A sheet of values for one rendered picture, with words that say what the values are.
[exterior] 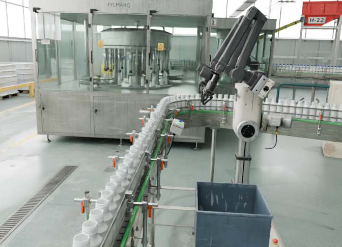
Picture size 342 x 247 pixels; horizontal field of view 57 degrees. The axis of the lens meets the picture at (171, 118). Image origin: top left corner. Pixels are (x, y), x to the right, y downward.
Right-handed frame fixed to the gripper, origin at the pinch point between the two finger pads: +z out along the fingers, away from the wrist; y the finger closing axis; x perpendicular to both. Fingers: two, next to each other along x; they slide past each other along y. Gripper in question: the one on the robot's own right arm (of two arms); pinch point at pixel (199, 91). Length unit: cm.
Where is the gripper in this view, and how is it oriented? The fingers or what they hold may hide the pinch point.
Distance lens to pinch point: 248.8
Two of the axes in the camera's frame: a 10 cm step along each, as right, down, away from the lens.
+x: 9.0, 4.4, 0.2
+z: -4.4, 8.7, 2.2
